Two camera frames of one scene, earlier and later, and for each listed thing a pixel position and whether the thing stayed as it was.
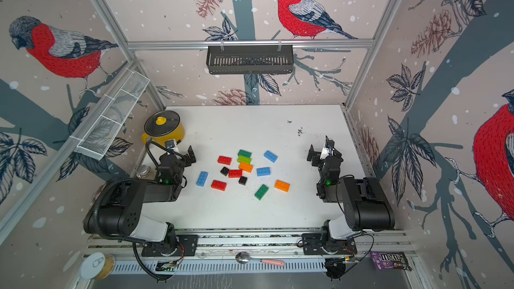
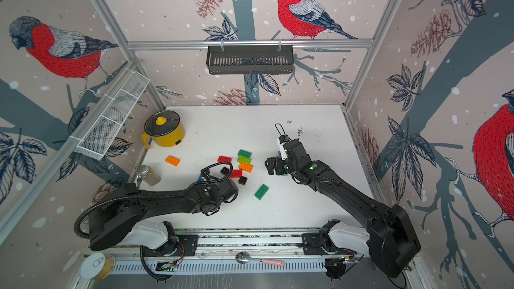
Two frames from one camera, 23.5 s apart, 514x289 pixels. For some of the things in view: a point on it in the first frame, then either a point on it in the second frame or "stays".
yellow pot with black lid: x=162 y=126 stays
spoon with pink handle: x=244 y=257 stays
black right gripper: x=316 y=162 → x=279 y=168
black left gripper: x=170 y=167 → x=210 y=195
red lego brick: x=224 y=160 stays
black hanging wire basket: x=249 y=59 stays
